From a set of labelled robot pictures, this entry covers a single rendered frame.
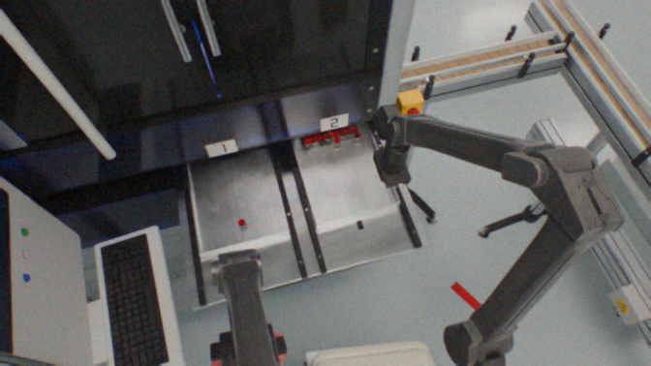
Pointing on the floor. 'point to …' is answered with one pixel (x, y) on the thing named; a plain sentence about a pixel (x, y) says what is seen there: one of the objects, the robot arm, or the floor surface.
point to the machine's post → (394, 51)
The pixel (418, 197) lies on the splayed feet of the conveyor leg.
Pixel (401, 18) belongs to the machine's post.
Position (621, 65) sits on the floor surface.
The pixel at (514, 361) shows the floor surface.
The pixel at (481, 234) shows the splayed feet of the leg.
